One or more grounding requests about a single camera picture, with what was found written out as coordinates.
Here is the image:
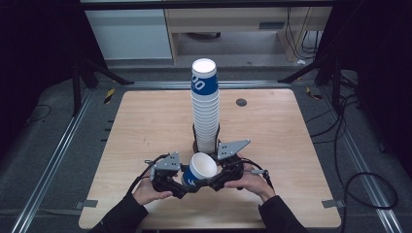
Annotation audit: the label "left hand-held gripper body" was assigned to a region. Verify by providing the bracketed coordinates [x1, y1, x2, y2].
[150, 150, 182, 192]

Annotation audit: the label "black metal stand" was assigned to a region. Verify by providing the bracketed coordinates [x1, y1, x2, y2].
[277, 48, 358, 112]
[71, 48, 136, 118]

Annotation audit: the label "grey table bracket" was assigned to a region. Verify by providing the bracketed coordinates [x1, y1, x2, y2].
[321, 199, 346, 210]
[74, 199, 99, 210]

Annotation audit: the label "person's right hand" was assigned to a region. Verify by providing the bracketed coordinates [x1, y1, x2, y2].
[223, 154, 277, 204]

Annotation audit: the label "aluminium floor rail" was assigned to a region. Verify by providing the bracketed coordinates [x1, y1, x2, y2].
[123, 80, 293, 91]
[9, 88, 95, 233]
[318, 86, 405, 233]

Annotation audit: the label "thin black floor cable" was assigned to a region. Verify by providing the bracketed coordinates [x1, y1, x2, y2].
[23, 103, 53, 128]

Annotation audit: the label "light wooden desk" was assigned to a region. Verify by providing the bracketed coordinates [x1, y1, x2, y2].
[163, 6, 334, 64]

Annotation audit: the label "hand-held gripper black cable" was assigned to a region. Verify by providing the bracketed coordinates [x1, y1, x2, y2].
[240, 156, 275, 191]
[125, 152, 171, 196]

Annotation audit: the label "yellow black tape strip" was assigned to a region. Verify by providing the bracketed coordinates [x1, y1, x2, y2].
[103, 87, 117, 105]
[304, 85, 324, 101]

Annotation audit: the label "blue white paper cup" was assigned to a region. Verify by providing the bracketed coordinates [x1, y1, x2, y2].
[181, 151, 219, 189]

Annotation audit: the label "black cables under desk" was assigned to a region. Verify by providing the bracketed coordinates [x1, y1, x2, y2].
[286, 6, 326, 61]

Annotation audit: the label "stack of paper cups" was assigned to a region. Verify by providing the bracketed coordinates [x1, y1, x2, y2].
[190, 57, 221, 155]

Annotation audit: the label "black cup holder stand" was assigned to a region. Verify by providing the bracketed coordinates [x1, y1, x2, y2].
[191, 122, 223, 155]

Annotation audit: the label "looped black floor cable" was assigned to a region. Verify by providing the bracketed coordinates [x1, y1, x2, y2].
[304, 92, 399, 233]

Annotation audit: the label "right hand-held gripper black cable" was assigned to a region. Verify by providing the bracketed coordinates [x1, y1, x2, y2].
[240, 156, 275, 191]

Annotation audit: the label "person's left hand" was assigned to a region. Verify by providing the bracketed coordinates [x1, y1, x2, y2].
[131, 177, 175, 207]

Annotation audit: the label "white cabinet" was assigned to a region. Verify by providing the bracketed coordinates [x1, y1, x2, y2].
[85, 9, 174, 61]

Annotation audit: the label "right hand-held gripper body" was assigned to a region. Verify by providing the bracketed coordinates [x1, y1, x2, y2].
[216, 139, 252, 183]

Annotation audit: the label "left hand-held gripper black cable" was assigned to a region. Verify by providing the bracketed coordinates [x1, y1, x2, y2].
[125, 152, 171, 196]

